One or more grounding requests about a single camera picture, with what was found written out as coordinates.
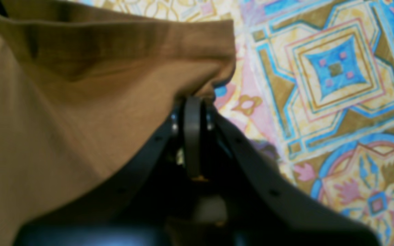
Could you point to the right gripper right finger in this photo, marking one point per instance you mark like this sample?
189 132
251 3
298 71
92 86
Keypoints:
284 216

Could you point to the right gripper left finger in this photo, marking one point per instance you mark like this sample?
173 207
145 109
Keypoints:
96 219

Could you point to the brown t-shirt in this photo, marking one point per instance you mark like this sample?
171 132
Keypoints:
83 88

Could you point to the patterned tablecloth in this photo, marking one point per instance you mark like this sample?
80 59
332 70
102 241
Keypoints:
313 88

